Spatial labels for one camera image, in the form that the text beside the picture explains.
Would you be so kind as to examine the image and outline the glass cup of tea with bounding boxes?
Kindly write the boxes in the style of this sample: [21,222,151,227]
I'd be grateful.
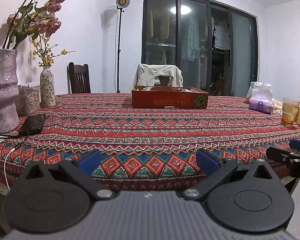
[281,98,300,126]

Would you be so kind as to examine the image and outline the patterned red tablecloth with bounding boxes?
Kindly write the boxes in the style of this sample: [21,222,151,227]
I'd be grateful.
[0,94,300,190]

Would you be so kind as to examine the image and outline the black smartphone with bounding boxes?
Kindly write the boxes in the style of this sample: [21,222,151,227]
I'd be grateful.
[18,114,46,137]

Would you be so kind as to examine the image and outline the purple tissue pack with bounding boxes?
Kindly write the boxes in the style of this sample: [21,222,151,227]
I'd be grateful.
[249,88,273,114]

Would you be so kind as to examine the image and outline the clear plastic bag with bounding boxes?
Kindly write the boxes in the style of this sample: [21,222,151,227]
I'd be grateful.
[243,81,271,104]

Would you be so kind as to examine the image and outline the floral slim vase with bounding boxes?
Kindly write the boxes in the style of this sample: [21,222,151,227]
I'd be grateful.
[40,66,56,108]

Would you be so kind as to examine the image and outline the short floral pot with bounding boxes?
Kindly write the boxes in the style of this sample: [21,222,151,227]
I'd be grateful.
[15,85,40,117]

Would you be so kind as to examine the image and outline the dark wooden chair left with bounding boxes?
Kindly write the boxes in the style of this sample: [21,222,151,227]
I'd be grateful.
[67,62,91,94]

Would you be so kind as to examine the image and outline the orange cardboard box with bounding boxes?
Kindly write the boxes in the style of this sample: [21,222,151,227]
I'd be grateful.
[132,86,209,109]

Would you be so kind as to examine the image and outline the wooden chair with jacket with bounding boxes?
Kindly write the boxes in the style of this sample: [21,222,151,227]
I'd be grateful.
[157,76,173,87]

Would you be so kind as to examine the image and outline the large purple vase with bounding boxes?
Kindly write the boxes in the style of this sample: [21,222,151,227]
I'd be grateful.
[0,49,19,134]

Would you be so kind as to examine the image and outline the beige jacket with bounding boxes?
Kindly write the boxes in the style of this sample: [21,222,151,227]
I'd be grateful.
[133,63,183,87]

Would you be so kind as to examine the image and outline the yellow flower branches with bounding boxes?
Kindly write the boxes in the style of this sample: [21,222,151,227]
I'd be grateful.
[31,34,75,68]

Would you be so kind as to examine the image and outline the sliding glass door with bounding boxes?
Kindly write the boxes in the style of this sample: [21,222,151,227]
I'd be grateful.
[141,0,258,98]

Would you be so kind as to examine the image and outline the dried pink roses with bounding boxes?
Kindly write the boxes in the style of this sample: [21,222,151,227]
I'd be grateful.
[2,0,66,49]

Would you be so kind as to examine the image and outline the black light stand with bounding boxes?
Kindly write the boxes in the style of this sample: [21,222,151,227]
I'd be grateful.
[116,0,130,93]

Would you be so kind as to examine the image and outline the white charging cable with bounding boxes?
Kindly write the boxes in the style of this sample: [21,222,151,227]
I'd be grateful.
[0,133,23,192]

